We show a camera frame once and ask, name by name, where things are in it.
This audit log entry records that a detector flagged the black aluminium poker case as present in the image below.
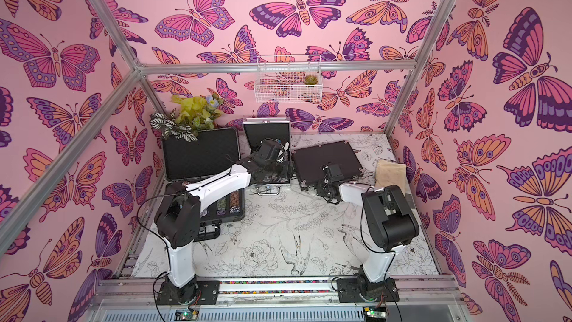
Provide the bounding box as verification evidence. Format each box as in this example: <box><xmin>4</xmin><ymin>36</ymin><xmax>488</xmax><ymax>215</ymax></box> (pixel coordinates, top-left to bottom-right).
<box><xmin>291</xmin><ymin>141</ymin><xmax>363</xmax><ymax>191</ymax></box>

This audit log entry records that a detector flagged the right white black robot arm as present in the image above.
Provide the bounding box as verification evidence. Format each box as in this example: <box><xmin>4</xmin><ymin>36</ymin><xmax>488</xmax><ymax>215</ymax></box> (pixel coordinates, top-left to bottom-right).
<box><xmin>317</xmin><ymin>160</ymin><xmax>419</xmax><ymax>287</ymax></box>

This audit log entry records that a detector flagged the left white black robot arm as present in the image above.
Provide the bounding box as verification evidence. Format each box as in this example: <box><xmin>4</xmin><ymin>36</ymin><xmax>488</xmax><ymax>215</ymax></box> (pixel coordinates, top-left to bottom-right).
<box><xmin>154</xmin><ymin>139</ymin><xmax>291</xmax><ymax>290</ymax></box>

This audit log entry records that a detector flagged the small silver poker case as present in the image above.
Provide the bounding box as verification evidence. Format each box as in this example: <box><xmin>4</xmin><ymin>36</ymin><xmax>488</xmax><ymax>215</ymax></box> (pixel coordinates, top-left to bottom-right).
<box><xmin>243</xmin><ymin>117</ymin><xmax>294</xmax><ymax>196</ymax></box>

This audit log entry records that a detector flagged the large black poker case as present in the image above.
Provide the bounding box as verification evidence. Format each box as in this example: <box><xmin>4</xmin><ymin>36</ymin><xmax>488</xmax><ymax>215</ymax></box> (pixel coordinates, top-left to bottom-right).
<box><xmin>162</xmin><ymin>128</ymin><xmax>245</xmax><ymax>242</ymax></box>

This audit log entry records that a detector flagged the cream work glove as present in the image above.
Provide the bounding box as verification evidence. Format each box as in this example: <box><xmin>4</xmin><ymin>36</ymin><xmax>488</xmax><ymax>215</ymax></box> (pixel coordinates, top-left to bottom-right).
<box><xmin>375</xmin><ymin>160</ymin><xmax>409</xmax><ymax>195</ymax></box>

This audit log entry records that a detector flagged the green artificial plant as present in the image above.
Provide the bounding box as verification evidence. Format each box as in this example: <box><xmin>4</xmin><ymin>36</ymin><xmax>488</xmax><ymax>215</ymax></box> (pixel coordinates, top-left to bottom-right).
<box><xmin>171</xmin><ymin>94</ymin><xmax>223</xmax><ymax>131</ymax></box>

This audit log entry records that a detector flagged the small green succulent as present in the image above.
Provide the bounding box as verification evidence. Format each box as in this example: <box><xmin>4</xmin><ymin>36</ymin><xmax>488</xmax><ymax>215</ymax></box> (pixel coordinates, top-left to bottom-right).
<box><xmin>303</xmin><ymin>75</ymin><xmax>320</xmax><ymax>86</ymax></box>

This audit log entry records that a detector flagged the striped leaf plant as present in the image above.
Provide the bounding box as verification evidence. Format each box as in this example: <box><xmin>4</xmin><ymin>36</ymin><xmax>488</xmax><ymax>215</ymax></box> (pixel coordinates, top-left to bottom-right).
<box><xmin>150</xmin><ymin>113</ymin><xmax>198</xmax><ymax>142</ymax></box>

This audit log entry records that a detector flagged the white wire basket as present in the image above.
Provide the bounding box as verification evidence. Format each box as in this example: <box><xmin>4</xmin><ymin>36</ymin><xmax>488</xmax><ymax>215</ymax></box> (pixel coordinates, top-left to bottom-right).
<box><xmin>252</xmin><ymin>54</ymin><xmax>323</xmax><ymax>104</ymax></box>

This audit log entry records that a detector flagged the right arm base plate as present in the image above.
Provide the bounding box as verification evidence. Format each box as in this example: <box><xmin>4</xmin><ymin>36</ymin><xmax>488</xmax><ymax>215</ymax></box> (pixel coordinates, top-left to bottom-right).
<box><xmin>331</xmin><ymin>276</ymin><xmax>400</xmax><ymax>303</ymax></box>

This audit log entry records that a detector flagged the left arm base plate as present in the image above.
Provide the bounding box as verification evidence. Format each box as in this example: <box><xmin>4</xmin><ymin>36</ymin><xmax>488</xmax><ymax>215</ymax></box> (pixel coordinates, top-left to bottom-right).
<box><xmin>156</xmin><ymin>279</ymin><xmax>220</xmax><ymax>306</ymax></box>

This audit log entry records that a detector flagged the aluminium front rail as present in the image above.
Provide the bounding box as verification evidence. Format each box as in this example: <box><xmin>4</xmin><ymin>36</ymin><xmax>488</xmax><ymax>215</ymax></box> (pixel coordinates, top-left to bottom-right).
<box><xmin>85</xmin><ymin>275</ymin><xmax>473</xmax><ymax>321</ymax></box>

